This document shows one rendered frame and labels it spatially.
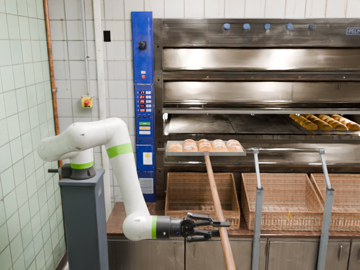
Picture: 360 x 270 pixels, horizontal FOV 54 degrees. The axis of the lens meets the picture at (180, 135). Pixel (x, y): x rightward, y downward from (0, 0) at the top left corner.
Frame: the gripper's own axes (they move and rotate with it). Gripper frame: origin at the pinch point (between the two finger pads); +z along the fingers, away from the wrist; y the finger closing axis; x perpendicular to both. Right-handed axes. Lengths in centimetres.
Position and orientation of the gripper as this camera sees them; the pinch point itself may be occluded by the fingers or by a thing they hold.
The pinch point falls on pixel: (220, 228)
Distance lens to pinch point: 149.6
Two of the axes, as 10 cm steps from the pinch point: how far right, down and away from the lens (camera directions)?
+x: -0.1, 2.6, -9.7
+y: -0.1, 9.7, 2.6
